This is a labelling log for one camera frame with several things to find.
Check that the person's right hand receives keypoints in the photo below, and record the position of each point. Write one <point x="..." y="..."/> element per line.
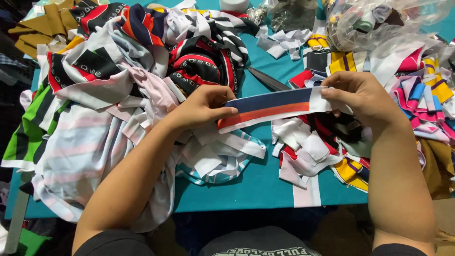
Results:
<point x="366" y="97"/>

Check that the clear plastic bag of trimmings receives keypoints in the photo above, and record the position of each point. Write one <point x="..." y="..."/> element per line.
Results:
<point x="359" y="25"/>

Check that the dark plastic bag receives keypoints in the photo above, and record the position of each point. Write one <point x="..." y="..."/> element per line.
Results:
<point x="293" y="16"/>

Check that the green cloth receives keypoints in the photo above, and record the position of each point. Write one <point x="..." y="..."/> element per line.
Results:
<point x="32" y="243"/>

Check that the pile of white fabric scraps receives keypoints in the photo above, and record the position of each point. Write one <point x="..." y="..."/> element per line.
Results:
<point x="284" y="42"/>

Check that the person's black printed shirt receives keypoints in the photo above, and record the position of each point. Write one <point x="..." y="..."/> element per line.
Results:
<point x="259" y="243"/>

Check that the person's left hand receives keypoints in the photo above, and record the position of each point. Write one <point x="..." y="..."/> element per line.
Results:
<point x="199" y="108"/>

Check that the heap of printed fabric pieces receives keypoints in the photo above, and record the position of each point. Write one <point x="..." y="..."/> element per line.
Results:
<point x="103" y="106"/>

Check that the heap of colourful fabric scraps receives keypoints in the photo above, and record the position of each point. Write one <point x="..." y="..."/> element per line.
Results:
<point x="423" y="96"/>

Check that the white tape roll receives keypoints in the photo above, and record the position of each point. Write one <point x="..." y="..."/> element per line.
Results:
<point x="234" y="5"/>

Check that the small bag of metal buttons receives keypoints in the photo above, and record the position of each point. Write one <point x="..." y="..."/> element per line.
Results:
<point x="257" y="15"/>

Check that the mustard fabric pieces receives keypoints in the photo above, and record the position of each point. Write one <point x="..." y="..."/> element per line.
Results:
<point x="42" y="26"/>

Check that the brown fabric piece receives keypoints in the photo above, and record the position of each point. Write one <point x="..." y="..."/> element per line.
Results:
<point x="439" y="167"/>

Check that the teal table cloth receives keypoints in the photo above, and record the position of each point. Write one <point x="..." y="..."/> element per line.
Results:
<point x="248" y="192"/>

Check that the grey metal scissors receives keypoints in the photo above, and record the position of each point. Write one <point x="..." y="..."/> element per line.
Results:
<point x="268" y="80"/>

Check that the navy orange white fabric strip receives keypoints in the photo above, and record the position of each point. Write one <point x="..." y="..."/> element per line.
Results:
<point x="273" y="106"/>

